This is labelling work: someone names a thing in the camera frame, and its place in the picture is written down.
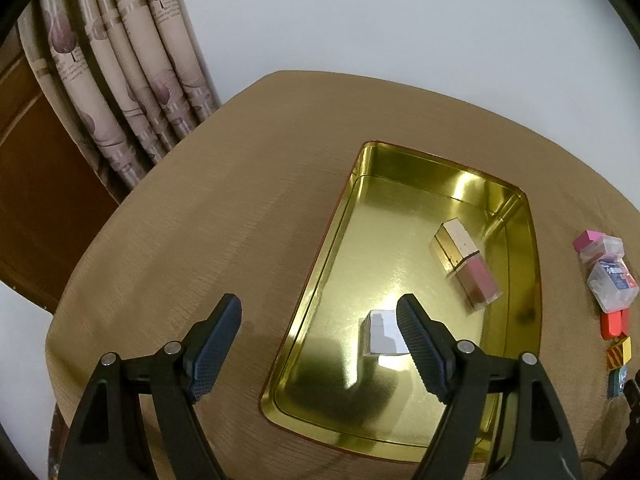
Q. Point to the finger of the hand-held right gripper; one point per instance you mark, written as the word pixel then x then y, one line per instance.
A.
pixel 632 392

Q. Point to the yellow striped block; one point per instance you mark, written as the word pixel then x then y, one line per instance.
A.
pixel 619 352

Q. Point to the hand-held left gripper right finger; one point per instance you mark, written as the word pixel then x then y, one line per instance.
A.
pixel 421 347

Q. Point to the pink block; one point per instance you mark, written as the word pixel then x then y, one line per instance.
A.
pixel 586 240

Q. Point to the blue red floss box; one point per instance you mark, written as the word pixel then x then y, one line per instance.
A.
pixel 612 282

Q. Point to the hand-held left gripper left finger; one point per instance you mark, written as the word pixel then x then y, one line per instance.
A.
pixel 215 350

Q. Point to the small white box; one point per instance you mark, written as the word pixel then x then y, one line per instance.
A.
pixel 382 332

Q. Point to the brown tablecloth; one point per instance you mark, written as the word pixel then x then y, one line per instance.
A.
pixel 200 210

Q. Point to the red block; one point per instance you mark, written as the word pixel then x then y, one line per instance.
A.
pixel 612 324

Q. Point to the brown wooden door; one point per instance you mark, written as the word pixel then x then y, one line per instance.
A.
pixel 40 185

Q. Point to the beige leaf-print curtain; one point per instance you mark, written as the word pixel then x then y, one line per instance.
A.
pixel 125 60

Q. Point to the gold tin box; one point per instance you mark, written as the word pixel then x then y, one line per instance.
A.
pixel 390 220

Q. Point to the green block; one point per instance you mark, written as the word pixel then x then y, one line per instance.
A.
pixel 616 382

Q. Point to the small clear plastic box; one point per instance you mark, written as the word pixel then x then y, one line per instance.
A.
pixel 607 247

